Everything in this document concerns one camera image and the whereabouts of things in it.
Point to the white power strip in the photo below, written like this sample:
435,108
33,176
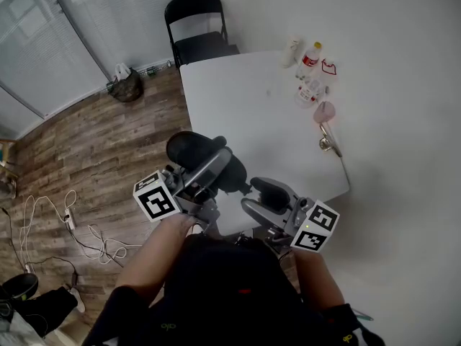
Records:
28,269
70,220

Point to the black bag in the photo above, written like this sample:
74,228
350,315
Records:
47,312

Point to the clear bottle with red label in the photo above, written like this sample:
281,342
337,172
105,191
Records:
309,60

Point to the person's right forearm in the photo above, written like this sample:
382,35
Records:
318,279

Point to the black helmet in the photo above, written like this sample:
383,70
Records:
19,287

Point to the small metal floor fixture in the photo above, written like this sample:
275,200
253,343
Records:
147,71

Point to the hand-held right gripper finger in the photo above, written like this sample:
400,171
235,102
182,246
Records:
268,216
275,193

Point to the black folding chair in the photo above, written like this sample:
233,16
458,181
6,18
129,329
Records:
194,5

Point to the person's dark shirt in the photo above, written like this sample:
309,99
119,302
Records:
230,301

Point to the glass partition with blinds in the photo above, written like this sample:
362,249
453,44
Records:
54,49

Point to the metal clamp tool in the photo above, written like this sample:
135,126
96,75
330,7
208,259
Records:
327,142

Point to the pink cup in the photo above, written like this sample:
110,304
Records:
324,112

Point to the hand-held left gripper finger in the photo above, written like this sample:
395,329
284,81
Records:
212,169

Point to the green pen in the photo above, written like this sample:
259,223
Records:
363,315

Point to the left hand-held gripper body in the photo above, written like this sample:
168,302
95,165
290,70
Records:
156,202

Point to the person's left forearm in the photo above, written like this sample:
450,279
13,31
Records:
155,258

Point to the camouflage bag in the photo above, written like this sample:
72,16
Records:
126,88

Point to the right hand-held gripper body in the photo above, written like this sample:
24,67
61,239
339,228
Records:
317,225

